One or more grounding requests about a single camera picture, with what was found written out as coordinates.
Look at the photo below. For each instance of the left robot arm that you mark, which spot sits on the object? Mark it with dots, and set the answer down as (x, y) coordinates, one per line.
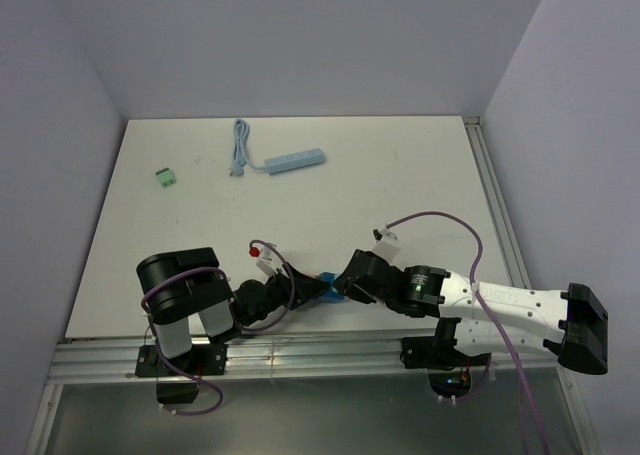
(180, 284)

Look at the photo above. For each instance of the aluminium side rail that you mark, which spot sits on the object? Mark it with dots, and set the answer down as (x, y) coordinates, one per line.
(507, 240)

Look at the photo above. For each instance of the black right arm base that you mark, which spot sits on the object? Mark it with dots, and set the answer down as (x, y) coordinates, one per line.
(452, 375)

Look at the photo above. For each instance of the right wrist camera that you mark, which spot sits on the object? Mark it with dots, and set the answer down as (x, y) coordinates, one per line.
(387, 245)

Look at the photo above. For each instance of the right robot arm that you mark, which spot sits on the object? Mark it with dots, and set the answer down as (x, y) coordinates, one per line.
(478, 319)

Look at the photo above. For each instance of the aluminium front rail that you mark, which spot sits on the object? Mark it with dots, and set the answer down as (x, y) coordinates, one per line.
(265, 357)

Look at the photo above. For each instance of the blue cube socket adapter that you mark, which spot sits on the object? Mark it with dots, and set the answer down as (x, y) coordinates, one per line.
(330, 295)

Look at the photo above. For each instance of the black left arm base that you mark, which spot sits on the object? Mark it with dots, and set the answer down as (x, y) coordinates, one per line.
(179, 381)

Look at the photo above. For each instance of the light blue power strip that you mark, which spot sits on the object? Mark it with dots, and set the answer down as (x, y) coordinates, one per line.
(294, 161)

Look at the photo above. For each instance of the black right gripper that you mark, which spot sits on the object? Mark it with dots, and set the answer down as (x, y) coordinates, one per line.
(347, 288)

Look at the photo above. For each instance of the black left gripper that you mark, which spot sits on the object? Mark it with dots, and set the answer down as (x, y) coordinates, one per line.
(306, 288)

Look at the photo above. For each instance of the green plug adapter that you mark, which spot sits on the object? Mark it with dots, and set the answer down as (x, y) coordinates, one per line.
(166, 177)

